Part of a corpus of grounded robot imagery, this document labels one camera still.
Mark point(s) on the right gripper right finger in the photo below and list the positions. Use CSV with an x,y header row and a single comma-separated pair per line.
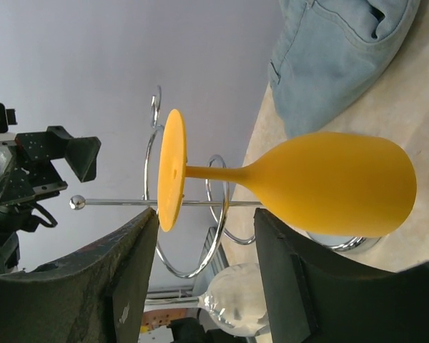
x,y
316,295

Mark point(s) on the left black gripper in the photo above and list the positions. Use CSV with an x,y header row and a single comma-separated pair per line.
x,y
26,171

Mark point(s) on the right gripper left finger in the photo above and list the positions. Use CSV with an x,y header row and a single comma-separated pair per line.
x,y
95,294

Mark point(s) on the yellow plastic wine glass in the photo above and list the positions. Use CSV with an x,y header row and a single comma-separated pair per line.
x,y
325,182

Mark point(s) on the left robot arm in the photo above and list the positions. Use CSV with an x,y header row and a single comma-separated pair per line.
x,y
26,217

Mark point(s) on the clear wine glass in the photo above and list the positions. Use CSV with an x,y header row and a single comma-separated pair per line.
x,y
234,299

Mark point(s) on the grey blue folded jeans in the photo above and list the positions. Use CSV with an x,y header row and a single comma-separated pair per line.
x,y
329,53

